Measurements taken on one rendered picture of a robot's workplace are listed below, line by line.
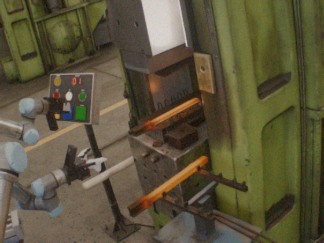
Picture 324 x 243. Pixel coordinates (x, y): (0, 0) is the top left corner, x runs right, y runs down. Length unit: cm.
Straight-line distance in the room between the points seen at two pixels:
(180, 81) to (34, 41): 454
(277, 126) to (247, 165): 30
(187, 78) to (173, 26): 59
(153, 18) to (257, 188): 91
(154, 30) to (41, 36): 491
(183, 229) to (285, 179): 69
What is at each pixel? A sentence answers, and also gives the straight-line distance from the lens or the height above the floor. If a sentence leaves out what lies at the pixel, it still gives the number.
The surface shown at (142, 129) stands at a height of 101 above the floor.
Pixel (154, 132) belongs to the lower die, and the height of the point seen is 96.
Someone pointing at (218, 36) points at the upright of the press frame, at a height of 144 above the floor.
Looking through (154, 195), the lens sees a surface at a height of 93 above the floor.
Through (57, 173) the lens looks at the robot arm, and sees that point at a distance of 180.
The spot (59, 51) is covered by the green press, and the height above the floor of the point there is 31.
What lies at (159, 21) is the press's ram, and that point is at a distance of 177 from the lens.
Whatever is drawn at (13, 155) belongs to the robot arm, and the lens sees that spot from 150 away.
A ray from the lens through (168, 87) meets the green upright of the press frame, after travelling 227.
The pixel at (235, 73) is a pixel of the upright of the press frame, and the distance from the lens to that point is 165.
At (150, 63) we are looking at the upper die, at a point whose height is 132.
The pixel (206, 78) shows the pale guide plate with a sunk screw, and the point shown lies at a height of 125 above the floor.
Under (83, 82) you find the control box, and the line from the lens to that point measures 231.
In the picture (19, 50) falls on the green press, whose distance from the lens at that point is 665.
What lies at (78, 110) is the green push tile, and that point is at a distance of 230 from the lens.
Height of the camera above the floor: 190
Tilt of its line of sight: 27 degrees down
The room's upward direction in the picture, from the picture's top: 11 degrees counter-clockwise
